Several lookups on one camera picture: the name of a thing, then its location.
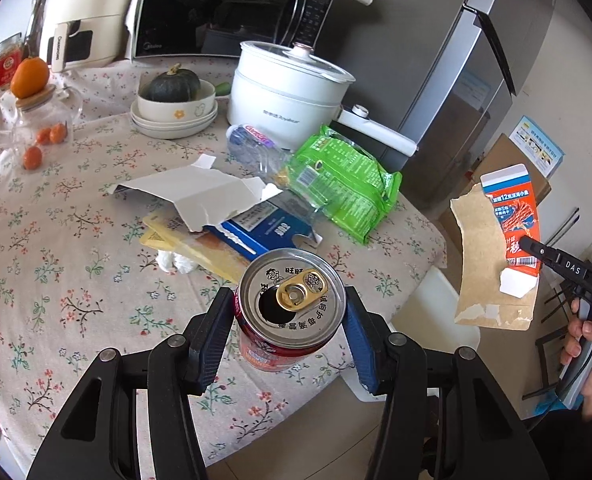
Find green snack bag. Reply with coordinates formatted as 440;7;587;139
282;124;403;246

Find brown cardboard box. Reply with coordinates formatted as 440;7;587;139
468;132;551;206

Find white bowl with flower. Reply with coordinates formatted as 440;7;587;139
136;80;217;123

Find clear plastic bottle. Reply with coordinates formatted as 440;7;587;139
226;122;297;187

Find large orange fruit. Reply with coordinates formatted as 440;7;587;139
10;57;51;100

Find floral tablecloth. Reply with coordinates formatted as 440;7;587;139
0;57;449;471

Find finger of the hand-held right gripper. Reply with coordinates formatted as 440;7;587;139
520;236;592;292

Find dark thin pole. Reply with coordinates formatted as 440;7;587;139
546;207;581;246

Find torn orange white carton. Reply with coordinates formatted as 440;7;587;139
450;164;544;332

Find green pumpkin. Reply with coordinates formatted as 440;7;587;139
148;63;201;103

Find red drink can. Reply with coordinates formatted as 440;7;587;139
233;249;347;373

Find torn white cardboard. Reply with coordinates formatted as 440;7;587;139
108;154;284;233

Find blue white printed box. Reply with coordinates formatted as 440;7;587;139
508;115;564;178

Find white crumpled tissue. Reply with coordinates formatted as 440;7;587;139
155;247;199;275

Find grey refrigerator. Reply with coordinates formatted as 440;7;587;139
326;0;559;211

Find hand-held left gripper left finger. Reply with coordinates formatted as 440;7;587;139
26;287;237;480

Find white plate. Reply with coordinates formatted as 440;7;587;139
132;112;217;140

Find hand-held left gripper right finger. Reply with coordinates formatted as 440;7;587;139
343;285;551;480

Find white electric pot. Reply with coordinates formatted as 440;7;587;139
226;40;421;158

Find black microwave oven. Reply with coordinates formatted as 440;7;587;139
131;0;337;61

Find cream kitchen appliance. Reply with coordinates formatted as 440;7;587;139
38;0;142;73

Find white plastic bin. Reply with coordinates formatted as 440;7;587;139
343;265;481;402

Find glass jar with wooden lid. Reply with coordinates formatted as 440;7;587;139
0;85;84;171

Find red label jar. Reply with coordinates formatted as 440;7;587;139
0;40;27;90

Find white pot lid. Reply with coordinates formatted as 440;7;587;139
239;40;357;106

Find yellow wrapper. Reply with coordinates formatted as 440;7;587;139
141;212;247;283

